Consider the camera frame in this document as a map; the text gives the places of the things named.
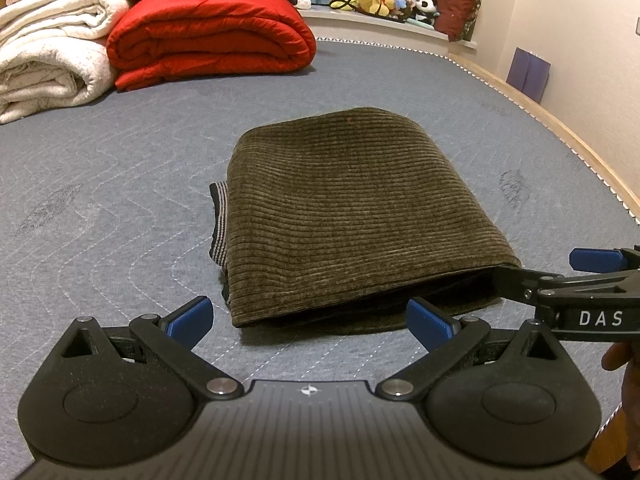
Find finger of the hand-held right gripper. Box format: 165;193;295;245
492;265;564;307
568;247;626;274

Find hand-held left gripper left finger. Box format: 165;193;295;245
60;296;246;401

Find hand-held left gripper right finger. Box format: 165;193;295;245
375;298;561;402

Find olive corduroy pants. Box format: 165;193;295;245
209;106;522;336

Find person's right hand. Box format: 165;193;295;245
600;342;640;462

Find blue-grey quilted mattress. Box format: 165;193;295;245
0;35;640;471

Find purple folder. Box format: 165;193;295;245
506;46;552;104

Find dark red pillow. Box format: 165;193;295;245
432;0;484;42

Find red folded quilt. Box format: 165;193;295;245
106;0;318;92

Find panda plush toy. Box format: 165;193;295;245
412;0;439;24

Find white window ledge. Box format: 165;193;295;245
300;5;478;57

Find cream folded blanket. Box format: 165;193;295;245
0;0;134;125

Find yellow plush with red ribbon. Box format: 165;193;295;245
354;0;397;15

